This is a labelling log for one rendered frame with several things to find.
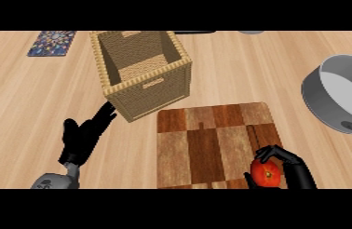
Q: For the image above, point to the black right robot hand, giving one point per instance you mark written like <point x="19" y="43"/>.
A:
<point x="297" y="170"/>

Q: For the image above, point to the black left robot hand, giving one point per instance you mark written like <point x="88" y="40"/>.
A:
<point x="81" y="139"/>

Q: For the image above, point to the red tomato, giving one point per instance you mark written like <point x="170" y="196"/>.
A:
<point x="264" y="174"/>

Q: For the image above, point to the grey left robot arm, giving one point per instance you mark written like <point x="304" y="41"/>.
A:
<point x="56" y="179"/>

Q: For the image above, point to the brown checkered wooden cutting board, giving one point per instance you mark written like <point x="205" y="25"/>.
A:
<point x="214" y="145"/>

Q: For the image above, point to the grey metal pot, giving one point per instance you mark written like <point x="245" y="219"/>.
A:
<point x="328" y="93"/>

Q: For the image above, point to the tall wicker basket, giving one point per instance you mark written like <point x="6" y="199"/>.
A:
<point x="143" y="74"/>

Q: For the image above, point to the grey round object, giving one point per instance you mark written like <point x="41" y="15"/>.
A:
<point x="250" y="32"/>

